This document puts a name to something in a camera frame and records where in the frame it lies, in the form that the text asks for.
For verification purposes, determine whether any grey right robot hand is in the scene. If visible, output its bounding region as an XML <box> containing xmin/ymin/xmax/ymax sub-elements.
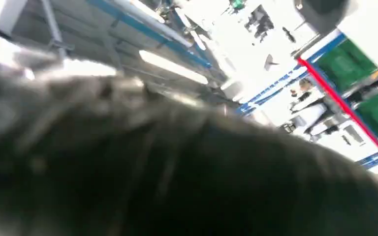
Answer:
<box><xmin>29</xmin><ymin>74</ymin><xmax>378</xmax><ymax>236</ymax></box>

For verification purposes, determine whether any long ceiling light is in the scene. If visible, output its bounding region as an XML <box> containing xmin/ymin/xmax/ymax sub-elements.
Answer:
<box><xmin>138</xmin><ymin>49</ymin><xmax>210</xmax><ymax>86</ymax></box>

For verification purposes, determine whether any person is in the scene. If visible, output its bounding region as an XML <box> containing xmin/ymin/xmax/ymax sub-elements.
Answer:
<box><xmin>288</xmin><ymin>78</ymin><xmax>329</xmax><ymax>135</ymax></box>

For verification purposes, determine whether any blue ceiling beam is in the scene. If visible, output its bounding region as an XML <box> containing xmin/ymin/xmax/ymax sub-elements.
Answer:
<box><xmin>87</xmin><ymin>0</ymin><xmax>213</xmax><ymax>70</ymax></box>

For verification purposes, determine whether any red stripe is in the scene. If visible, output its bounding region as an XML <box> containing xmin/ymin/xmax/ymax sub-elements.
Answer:
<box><xmin>297</xmin><ymin>57</ymin><xmax>378</xmax><ymax>171</ymax></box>

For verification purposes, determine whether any black round object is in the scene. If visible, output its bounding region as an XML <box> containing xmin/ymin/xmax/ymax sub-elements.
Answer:
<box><xmin>293</xmin><ymin>0</ymin><xmax>351</xmax><ymax>35</ymax></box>

